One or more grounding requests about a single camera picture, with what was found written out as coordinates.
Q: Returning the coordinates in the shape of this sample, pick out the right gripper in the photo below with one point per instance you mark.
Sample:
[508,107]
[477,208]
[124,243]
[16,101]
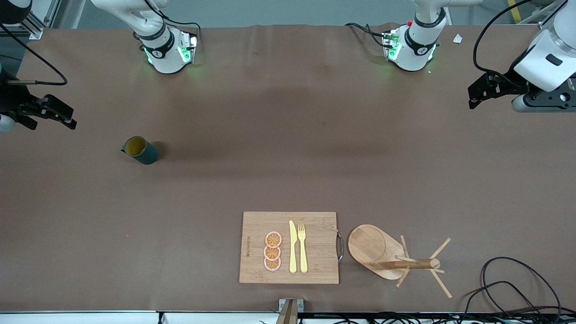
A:
[12,99]

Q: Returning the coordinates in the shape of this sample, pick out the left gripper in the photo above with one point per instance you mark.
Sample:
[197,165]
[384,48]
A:
[507,83]

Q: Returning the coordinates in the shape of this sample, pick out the teal cup yellow inside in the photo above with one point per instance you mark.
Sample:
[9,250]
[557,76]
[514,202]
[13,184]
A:
[147,155]

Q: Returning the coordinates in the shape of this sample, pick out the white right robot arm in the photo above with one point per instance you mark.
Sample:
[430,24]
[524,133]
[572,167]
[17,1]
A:
[164,54]

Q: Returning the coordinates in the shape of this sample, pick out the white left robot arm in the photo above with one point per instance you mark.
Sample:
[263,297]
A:
[414,49]

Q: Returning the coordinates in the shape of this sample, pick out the wooden mug rack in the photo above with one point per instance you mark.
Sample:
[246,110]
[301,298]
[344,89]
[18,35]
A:
[369,247]

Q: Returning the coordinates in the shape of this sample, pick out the small white paper scrap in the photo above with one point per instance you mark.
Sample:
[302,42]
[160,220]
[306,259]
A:
[457,38]

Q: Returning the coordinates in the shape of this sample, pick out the brown table mat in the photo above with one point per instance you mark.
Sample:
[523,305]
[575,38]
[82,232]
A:
[180,202]

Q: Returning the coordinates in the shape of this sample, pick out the bamboo cutting board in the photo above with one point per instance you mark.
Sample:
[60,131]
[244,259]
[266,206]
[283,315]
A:
[319,252]

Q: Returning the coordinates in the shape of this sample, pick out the yellow plastic fork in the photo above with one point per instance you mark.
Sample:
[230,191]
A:
[303,256]

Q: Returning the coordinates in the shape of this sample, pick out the orange slice toy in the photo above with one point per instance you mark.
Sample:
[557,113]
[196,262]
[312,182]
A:
[272,265]
[273,239]
[272,253]

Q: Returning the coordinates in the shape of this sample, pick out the yellow plastic knife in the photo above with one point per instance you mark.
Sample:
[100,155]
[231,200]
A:
[293,252]

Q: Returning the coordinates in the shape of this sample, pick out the aluminium frame profile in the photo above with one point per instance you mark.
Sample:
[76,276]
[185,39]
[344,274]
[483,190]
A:
[551,11]
[33,27]

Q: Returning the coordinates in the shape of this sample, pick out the white table edge rail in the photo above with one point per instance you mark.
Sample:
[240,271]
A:
[90,318]

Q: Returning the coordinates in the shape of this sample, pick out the metal bracket with wooden post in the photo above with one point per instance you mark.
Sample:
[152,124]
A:
[290,315]

